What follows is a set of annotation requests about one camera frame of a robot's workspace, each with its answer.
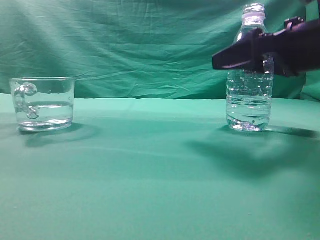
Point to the green backdrop cloth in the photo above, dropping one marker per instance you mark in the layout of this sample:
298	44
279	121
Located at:
120	48

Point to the clear glass mug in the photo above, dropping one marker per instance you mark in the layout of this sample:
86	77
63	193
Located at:
43	103

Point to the clear plastic water bottle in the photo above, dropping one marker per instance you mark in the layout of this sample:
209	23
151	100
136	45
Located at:
249	97

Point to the green table cloth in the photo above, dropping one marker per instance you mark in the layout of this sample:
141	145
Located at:
159	169

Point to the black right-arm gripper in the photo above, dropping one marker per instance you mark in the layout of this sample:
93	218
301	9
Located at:
295	50

